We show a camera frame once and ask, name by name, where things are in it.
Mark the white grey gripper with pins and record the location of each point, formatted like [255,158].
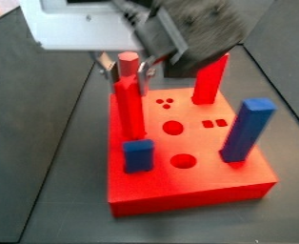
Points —
[187,33]

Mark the red star peg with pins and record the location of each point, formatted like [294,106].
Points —
[130,102]

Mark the red peg board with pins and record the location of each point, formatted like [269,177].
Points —
[190,176]

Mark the pink hexagonal peg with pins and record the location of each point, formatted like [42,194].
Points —
[129,59]

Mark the red notched peg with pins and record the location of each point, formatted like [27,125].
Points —
[209,81]

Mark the short blue peg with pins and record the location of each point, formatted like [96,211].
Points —
[138,155]

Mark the tall blue rectangular peg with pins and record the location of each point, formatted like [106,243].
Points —
[249,125]

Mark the black curved bracket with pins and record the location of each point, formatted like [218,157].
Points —
[183,69]

